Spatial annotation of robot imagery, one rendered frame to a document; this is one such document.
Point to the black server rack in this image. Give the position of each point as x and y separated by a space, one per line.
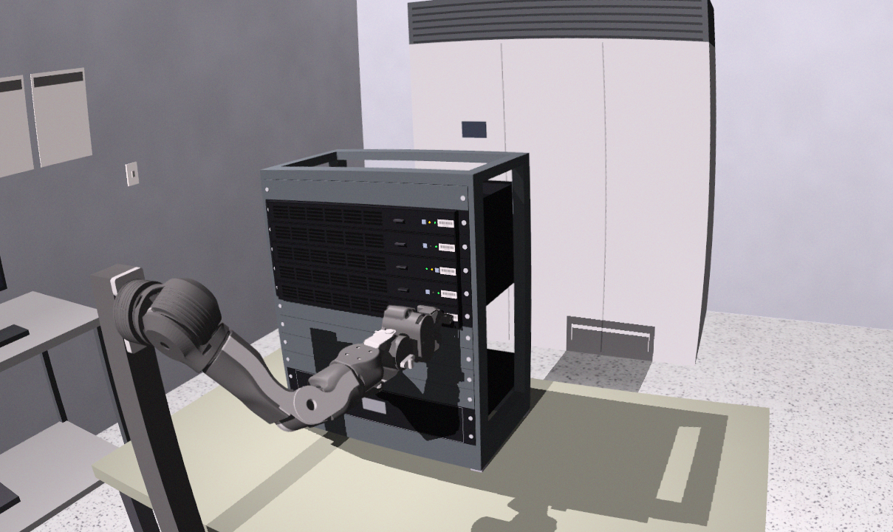
341 237

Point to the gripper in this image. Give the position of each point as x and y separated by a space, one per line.
424 334

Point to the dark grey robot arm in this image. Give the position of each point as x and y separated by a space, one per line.
239 367

